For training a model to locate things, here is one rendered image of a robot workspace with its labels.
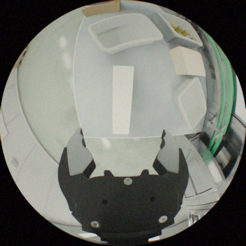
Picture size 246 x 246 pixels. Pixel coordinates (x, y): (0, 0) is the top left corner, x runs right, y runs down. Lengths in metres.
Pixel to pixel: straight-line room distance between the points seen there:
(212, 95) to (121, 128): 0.59
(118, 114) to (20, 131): 3.05
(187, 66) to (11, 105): 3.59
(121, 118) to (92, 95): 0.15
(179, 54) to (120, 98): 0.30
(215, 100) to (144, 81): 0.48
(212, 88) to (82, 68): 0.69
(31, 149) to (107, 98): 2.97
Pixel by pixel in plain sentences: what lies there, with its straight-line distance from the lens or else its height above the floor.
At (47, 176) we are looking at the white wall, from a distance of 3.24.
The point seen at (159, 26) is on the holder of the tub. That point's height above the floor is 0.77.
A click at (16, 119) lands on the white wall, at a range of 3.21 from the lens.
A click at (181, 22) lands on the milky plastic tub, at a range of 0.58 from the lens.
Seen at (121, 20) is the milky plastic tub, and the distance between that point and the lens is 0.40.
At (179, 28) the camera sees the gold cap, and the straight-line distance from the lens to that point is 0.50.
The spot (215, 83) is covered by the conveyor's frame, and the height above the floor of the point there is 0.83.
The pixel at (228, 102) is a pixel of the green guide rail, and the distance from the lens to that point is 0.58.
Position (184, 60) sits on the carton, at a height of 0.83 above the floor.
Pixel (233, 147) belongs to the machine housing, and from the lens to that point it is 0.89.
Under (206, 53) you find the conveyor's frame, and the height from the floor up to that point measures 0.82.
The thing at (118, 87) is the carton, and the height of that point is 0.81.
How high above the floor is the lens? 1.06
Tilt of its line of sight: 61 degrees down
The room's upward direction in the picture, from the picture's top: 177 degrees clockwise
